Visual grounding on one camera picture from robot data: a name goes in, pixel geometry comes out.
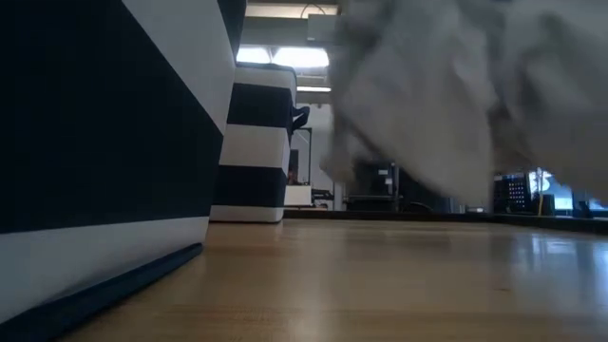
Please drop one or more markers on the black perforated rack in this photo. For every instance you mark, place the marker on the black perforated rack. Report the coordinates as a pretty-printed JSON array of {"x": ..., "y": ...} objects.
[{"x": 513, "y": 192}]

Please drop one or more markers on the grey ceiling box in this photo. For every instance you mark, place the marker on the grey ceiling box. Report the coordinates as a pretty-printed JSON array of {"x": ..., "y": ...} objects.
[{"x": 323, "y": 28}]

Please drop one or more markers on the black machine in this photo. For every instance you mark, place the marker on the black machine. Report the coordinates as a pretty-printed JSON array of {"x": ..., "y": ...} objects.
[{"x": 375, "y": 187}]

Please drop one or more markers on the light grey garment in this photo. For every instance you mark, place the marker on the light grey garment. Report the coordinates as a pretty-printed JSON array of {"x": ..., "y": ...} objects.
[{"x": 427, "y": 95}]

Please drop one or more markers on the white box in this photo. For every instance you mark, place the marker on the white box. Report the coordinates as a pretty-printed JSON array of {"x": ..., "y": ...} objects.
[{"x": 298, "y": 195}]

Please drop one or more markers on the black metal table frame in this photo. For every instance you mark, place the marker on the black metal table frame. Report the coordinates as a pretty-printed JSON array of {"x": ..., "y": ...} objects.
[{"x": 427, "y": 216}]

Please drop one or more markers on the long white tube light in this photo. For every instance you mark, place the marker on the long white tube light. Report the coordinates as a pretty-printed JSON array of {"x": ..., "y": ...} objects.
[{"x": 313, "y": 89}]

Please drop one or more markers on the navy white striped fabric bin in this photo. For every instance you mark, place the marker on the navy white striped fabric bin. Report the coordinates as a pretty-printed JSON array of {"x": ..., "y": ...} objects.
[
  {"x": 95, "y": 142},
  {"x": 256, "y": 147}
]

